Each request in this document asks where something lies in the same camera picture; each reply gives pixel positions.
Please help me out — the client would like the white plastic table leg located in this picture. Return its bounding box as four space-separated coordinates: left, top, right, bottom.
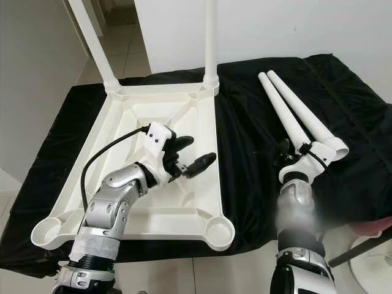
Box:
257 72 307 154
203 0 220 94
69 0 122 96
266 69 350 161

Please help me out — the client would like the white plastic children table top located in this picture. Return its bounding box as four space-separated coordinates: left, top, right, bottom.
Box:
31 83 236 252

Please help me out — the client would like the black fabric table cloth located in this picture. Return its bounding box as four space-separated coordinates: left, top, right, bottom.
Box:
0 54 392 270

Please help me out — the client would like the pink round stool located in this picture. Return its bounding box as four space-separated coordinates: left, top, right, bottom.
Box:
349 219 392 236

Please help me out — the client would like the black metal pole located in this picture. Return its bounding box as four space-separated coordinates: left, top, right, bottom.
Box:
328 236 392 267

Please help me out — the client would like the white round floor fan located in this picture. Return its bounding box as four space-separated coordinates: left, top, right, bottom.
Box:
346 242 392 294

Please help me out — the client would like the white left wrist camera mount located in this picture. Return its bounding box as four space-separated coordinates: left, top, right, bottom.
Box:
140 122 175 184

